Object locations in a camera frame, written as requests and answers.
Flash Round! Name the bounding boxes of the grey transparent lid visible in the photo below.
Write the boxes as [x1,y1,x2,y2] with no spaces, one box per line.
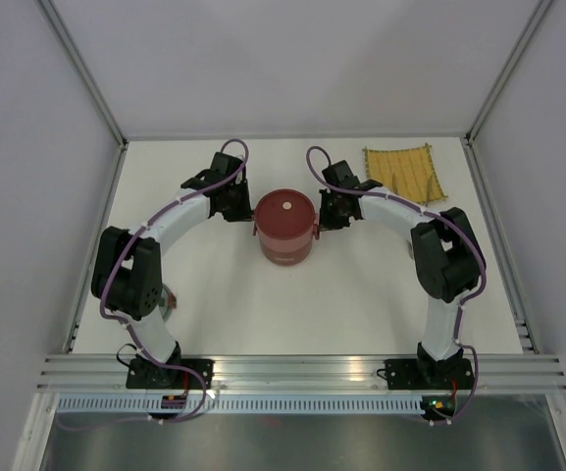
[158,285,178,322]

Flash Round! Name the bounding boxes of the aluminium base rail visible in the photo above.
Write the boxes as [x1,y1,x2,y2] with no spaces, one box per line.
[35,354,566,395]

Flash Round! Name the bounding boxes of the left aluminium frame post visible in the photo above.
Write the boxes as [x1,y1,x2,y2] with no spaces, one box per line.
[35,0,128,148]

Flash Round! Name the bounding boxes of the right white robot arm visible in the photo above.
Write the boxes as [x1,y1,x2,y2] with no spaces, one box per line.
[316,161,487,390]

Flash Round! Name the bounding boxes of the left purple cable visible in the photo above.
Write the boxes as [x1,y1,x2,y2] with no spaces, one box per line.
[100,138,250,423]

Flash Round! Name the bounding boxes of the yellow bamboo mat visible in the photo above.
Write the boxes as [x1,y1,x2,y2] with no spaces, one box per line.
[363,143,448,204]

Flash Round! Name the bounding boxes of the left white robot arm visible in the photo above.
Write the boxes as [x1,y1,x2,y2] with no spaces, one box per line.
[91,151,252,390]

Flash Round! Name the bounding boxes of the red steel bowl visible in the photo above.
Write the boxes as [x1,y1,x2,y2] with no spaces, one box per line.
[259,237,312,266]
[251,188,322,246]

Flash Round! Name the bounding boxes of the white slotted cable duct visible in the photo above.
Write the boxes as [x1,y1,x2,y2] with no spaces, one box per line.
[57,394,423,415]

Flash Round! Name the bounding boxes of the right aluminium frame post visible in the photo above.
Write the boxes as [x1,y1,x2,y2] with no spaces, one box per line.
[464,0,556,145]

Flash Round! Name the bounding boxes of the red lid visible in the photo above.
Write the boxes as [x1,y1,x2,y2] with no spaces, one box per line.
[254,188,315,239]

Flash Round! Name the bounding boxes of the aluminium frame post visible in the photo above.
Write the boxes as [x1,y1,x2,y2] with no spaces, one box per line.
[464,0,556,145]
[35,0,128,148]

